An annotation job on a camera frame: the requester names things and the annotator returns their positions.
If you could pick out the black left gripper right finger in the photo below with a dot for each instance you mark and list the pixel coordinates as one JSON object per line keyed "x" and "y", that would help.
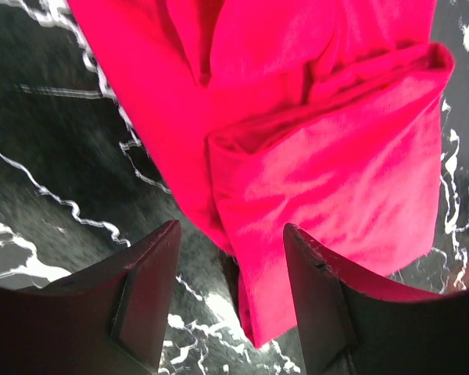
{"x": 353, "y": 321}

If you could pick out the pink t shirt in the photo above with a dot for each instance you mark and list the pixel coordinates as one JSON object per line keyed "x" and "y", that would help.
{"x": 324, "y": 114}

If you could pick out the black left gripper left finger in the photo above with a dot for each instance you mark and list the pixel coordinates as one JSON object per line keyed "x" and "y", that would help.
{"x": 109, "y": 318}

